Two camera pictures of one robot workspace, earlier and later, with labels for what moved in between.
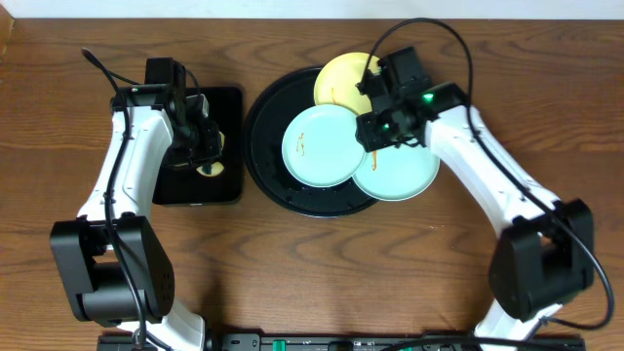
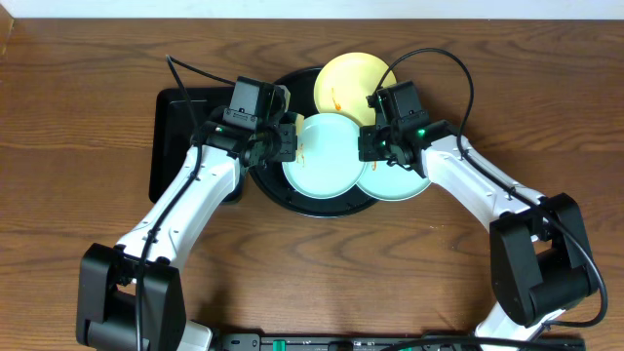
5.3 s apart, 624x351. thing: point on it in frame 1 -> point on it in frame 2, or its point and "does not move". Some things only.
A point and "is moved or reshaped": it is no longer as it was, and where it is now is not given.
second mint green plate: (398, 174) does not move
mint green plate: (320, 145) is moved or reshaped
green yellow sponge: (216, 167) is moved or reshaped
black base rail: (244, 340) does not move
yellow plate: (337, 80) does not move
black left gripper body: (206, 153) -> (285, 142)
